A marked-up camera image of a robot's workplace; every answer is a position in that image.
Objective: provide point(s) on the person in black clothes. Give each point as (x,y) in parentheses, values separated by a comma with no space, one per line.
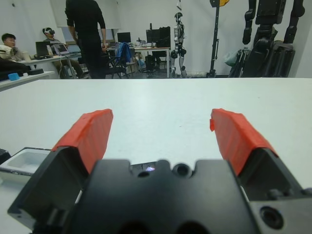
(87,36)

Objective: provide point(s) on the folded black stands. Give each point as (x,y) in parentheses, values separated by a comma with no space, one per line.
(240,63)

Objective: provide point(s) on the person in beige jacket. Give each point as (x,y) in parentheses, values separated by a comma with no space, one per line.
(11,52)

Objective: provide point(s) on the person wearing VR headset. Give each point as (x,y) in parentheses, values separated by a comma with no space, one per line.
(50,36)

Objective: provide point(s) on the laptop with pink screen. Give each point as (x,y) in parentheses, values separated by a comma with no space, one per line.
(61,49)

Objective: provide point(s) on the white camera box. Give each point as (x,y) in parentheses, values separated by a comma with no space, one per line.
(26,161)

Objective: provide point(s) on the white office desk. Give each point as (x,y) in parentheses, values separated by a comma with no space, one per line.
(151,48)

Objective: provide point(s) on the large black humanoid robot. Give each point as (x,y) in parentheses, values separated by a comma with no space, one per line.
(270,44)

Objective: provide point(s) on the black gantry stand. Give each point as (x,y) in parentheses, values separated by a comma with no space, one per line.
(215,39)

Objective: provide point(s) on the black equipment case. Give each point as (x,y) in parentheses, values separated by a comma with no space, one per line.
(164,36)

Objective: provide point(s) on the silver humanoid robot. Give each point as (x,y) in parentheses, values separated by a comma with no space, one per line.
(178,34)

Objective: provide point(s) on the flat black device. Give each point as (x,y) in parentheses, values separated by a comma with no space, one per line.
(35,72)

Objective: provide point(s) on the yellow hoist winch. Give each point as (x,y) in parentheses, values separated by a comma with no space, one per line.
(223,2)

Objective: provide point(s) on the wide black monitor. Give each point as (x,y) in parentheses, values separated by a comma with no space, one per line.
(152,36)

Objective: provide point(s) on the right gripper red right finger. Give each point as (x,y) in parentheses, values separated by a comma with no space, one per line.
(239,139)

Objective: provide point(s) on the blue jacket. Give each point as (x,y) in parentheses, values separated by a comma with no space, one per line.
(124,52)

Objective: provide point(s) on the black computer tower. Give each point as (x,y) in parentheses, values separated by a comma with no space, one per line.
(150,63)

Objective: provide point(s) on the small blue block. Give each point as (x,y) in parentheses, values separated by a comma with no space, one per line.
(13,77)

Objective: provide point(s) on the long white desk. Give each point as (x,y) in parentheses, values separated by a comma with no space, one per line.
(70,55)

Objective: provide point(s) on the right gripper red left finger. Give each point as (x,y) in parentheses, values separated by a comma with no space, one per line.
(80,136)

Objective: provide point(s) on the black laptop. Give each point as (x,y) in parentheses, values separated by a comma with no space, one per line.
(43,48)

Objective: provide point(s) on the small black monitor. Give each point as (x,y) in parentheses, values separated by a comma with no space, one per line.
(123,37)

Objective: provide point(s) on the white side table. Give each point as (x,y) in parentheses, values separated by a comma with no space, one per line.
(24,80)

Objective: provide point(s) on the pale green bag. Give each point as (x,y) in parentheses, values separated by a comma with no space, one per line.
(230,58)

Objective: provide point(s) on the black office chair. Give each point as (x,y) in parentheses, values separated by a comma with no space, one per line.
(117,65)

